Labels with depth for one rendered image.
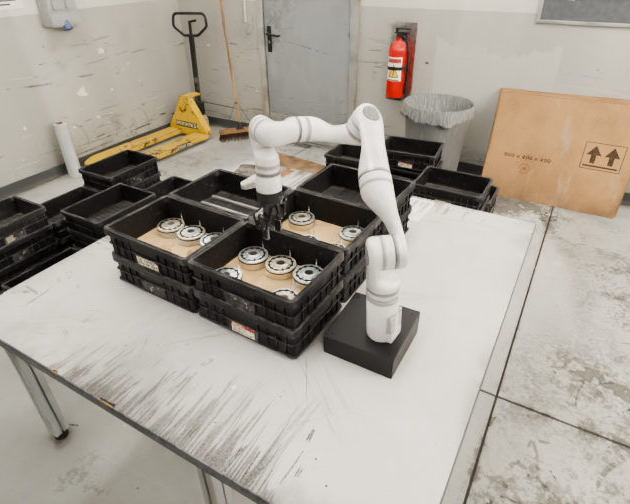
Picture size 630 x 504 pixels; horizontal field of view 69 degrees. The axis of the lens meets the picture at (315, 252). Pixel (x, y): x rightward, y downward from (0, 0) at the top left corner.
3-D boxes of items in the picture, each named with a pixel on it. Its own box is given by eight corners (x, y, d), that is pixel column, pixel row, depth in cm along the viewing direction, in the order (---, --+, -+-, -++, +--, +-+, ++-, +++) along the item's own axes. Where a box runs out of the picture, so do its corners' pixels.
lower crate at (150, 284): (252, 272, 174) (249, 245, 167) (196, 317, 152) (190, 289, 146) (176, 243, 191) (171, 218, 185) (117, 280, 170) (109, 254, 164)
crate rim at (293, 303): (346, 257, 145) (346, 251, 143) (293, 311, 123) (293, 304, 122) (247, 225, 162) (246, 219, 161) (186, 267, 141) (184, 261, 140)
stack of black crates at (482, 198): (479, 243, 292) (494, 178, 268) (467, 266, 271) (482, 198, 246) (419, 227, 309) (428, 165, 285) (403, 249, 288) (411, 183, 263)
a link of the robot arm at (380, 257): (368, 250, 112) (368, 303, 122) (406, 246, 112) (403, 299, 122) (362, 230, 119) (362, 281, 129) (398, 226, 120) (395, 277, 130)
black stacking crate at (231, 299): (344, 282, 150) (345, 253, 144) (294, 336, 129) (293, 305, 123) (249, 248, 167) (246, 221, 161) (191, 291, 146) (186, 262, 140)
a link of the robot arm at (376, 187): (394, 168, 124) (359, 171, 123) (413, 259, 113) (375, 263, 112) (390, 186, 132) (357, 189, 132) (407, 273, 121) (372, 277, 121)
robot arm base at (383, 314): (403, 327, 136) (406, 282, 126) (388, 347, 130) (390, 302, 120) (376, 315, 140) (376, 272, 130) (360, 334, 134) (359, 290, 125)
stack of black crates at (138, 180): (141, 207, 339) (127, 148, 314) (171, 216, 327) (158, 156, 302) (96, 231, 310) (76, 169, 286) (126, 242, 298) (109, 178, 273)
